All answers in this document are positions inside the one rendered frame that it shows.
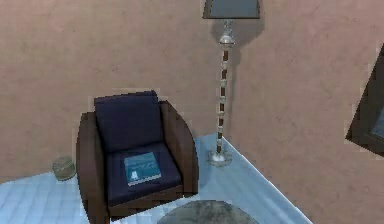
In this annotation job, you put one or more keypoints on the brown armchair with navy cushions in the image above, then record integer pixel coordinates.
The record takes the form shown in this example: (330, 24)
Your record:
(133, 126)

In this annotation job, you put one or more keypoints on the blue book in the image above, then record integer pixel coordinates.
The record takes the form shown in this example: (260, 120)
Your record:
(141, 168)

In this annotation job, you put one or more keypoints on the round grey table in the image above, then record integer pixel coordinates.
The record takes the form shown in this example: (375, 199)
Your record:
(208, 213)

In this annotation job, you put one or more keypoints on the floor lamp with grey shade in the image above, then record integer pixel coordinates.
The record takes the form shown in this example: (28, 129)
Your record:
(222, 100)

